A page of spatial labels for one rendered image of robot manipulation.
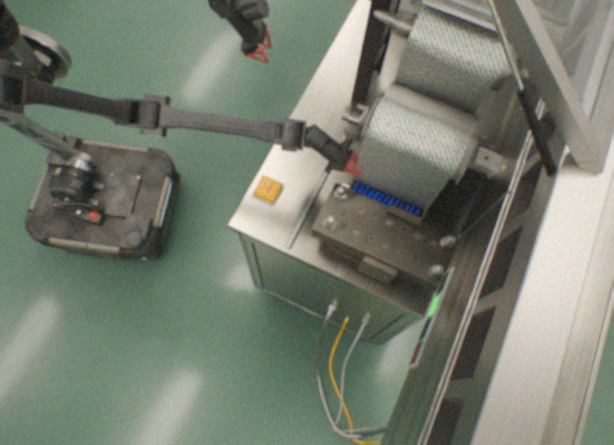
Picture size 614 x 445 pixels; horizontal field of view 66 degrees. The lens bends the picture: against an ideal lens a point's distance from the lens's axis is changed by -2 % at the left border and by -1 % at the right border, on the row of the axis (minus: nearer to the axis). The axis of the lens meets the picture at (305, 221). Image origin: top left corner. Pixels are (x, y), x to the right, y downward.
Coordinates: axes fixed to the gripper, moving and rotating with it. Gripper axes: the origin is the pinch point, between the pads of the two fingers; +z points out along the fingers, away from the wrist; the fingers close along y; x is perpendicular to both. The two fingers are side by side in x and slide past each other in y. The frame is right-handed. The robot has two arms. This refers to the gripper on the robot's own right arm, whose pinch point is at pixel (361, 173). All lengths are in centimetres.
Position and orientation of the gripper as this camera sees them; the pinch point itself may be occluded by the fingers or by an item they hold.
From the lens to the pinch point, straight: 137.9
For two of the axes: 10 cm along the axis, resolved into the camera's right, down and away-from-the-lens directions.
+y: -4.3, 8.4, -3.3
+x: 4.8, -1.0, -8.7
